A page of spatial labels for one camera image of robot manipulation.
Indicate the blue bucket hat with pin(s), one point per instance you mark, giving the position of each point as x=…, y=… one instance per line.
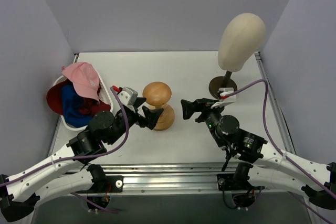
x=71, y=102

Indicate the cream mannequin head stand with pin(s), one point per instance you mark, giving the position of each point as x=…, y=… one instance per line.
x=241, y=38

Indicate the light wooden hat stand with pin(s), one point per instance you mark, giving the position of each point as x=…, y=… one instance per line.
x=157, y=96

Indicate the aluminium mounting rail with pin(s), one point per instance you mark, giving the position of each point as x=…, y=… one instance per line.
x=169, y=179

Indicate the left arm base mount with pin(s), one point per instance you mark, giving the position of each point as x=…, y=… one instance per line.
x=105, y=184

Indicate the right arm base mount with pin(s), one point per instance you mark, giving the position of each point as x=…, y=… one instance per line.
x=237, y=191

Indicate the dark red knit hat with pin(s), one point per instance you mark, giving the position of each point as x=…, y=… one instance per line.
x=90, y=106

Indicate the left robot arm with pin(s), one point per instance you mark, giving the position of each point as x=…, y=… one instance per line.
x=69, y=169

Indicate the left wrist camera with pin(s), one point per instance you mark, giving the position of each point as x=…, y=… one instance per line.
x=127, y=96

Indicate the white perforated basket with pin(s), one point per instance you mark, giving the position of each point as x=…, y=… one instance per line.
x=103, y=95

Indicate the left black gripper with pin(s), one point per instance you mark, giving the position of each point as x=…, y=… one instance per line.
x=142, y=115

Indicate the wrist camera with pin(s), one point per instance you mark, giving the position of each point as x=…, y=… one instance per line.
x=224, y=98
x=127, y=96

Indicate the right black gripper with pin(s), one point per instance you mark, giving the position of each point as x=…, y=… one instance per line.
x=200, y=109

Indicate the pink baseball cap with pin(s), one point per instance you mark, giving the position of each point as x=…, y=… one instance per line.
x=84, y=78

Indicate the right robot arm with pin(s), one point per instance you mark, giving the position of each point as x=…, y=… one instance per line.
x=261, y=163

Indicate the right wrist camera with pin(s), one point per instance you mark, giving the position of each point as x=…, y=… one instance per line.
x=224, y=98

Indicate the red cap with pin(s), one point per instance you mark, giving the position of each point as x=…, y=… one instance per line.
x=54, y=97

